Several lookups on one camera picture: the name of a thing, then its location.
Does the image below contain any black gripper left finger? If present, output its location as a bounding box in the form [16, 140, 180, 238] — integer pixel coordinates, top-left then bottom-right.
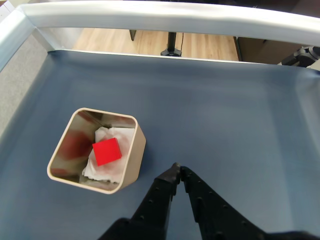
[98, 162, 182, 240]

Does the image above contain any red cube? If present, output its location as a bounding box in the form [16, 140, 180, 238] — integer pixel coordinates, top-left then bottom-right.
[92, 137, 123, 167]

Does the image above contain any aluminium frame rail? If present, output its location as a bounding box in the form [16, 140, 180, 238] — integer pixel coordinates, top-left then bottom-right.
[0, 0, 320, 75]

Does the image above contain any black monitor stand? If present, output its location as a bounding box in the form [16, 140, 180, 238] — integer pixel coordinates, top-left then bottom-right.
[160, 31, 183, 57]

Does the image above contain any white crumpled tissue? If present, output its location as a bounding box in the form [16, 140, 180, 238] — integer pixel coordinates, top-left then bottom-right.
[81, 126, 135, 185]

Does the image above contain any beige square box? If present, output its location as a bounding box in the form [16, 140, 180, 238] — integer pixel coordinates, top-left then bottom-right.
[46, 107, 147, 195]

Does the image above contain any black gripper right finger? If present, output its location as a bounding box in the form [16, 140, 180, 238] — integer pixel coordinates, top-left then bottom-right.
[179, 166, 320, 240]

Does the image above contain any blue-grey table mat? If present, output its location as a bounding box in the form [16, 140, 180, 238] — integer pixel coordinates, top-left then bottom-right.
[0, 49, 320, 240]

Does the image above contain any brown cabinet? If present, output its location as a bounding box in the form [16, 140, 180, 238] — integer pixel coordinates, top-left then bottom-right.
[236, 36, 313, 65]

